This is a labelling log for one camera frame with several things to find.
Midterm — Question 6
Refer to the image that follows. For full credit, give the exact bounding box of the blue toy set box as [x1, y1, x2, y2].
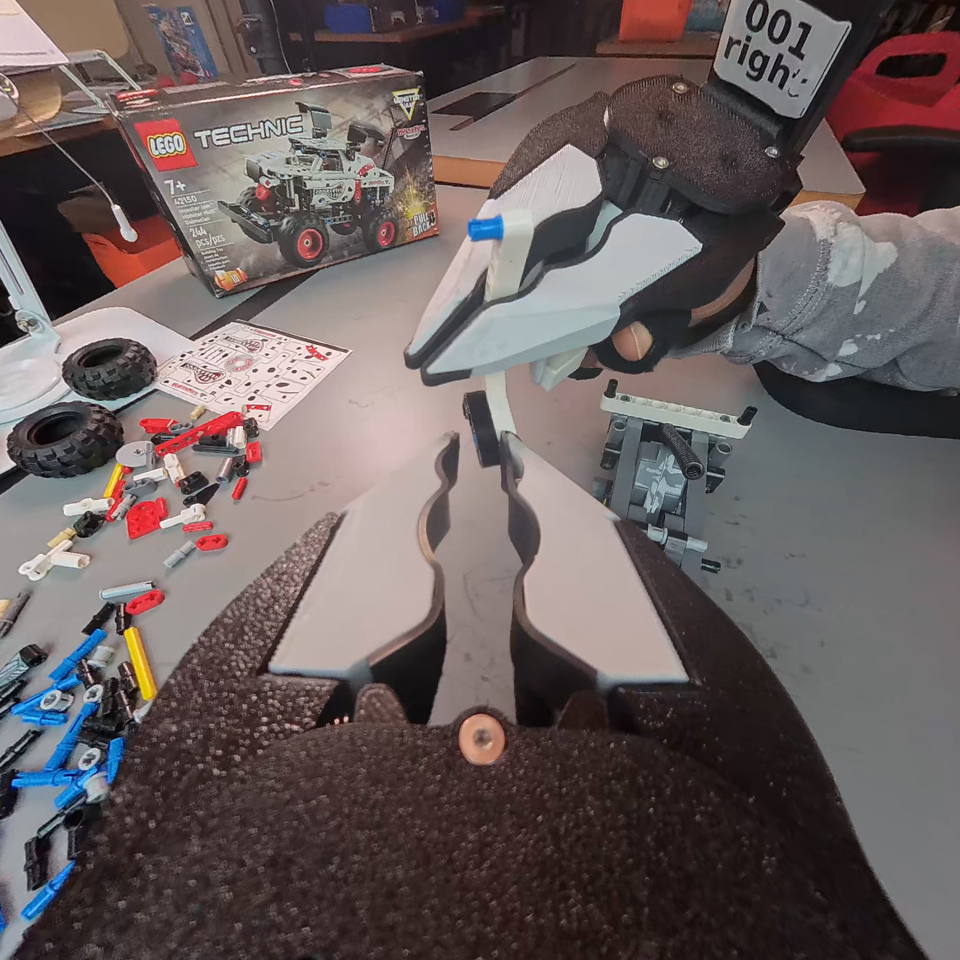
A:
[146, 7, 219, 80]

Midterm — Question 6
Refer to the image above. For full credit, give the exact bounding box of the orange bag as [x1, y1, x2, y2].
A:
[618, 0, 695, 42]

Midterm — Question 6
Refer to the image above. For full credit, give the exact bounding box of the grey black toy chassis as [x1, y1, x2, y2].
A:
[592, 381, 759, 575]

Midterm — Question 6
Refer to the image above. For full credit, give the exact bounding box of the pile of red white pieces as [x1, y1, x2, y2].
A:
[18, 405, 264, 616]

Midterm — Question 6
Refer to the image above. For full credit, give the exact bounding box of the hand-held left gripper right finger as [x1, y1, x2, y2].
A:
[499, 433, 690, 686]

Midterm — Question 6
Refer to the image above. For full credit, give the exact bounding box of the white bent toy beam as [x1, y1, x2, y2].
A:
[462, 210, 535, 470]

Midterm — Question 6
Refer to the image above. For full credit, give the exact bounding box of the black toy set box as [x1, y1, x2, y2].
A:
[111, 66, 441, 300]

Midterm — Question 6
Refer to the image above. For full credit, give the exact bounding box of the person's right hand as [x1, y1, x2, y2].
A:
[609, 258, 760, 363]

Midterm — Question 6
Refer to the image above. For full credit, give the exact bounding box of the grey desk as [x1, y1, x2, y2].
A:
[0, 183, 960, 960]

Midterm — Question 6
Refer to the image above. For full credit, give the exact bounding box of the white book stand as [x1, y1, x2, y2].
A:
[0, 48, 144, 421]

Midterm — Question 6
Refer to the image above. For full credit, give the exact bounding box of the black toy tyre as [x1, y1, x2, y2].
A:
[6, 401, 125, 480]
[61, 337, 159, 401]

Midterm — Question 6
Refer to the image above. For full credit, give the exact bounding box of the adjoining grey table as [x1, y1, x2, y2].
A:
[423, 56, 867, 215]

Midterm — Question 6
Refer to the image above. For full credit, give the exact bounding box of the toy sticker sheet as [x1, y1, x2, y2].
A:
[156, 320, 352, 432]

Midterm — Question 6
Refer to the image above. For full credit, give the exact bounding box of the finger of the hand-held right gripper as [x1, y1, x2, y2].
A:
[403, 142, 624, 369]
[420, 212, 705, 387]

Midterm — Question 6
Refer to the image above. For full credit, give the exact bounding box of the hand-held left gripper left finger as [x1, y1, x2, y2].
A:
[267, 432, 461, 681]

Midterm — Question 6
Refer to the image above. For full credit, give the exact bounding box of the orange storage bin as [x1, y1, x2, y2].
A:
[78, 225, 192, 290]

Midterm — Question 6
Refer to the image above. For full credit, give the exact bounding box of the white-tipped page holder wire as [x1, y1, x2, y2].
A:
[0, 75, 141, 243]

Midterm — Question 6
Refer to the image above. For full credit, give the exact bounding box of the person's right forearm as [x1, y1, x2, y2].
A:
[671, 201, 960, 391]

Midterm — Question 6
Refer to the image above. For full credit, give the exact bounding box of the red chair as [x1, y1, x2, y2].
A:
[825, 31, 960, 155]

